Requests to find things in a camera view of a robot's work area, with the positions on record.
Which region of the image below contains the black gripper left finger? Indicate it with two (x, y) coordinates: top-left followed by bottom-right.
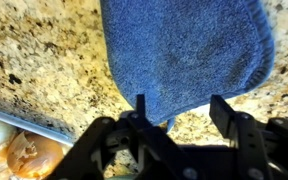
(126, 94), (205, 180)

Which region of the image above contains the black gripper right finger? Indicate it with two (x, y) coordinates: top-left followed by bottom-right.
(209, 94), (272, 180)

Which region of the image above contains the white rectangular plate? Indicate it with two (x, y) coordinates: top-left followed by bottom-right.
(0, 105), (75, 148)

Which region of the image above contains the blue terry towel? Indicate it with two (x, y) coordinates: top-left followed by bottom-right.
(99, 0), (276, 134)

